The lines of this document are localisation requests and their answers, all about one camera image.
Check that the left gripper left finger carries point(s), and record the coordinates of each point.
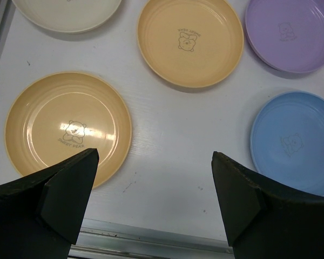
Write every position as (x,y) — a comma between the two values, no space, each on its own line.
(41,214)

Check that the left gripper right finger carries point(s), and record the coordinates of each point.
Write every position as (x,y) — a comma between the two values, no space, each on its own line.
(264,218)

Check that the blue plate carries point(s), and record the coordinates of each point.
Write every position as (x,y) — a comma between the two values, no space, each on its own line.
(287,141)

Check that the yellow plate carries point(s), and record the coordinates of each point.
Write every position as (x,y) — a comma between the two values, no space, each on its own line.
(192,44)
(63,114)

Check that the far purple plate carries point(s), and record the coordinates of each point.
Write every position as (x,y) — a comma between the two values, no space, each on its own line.
(287,35)

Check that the cream white plate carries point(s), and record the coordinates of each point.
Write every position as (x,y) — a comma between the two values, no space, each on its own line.
(67,16)

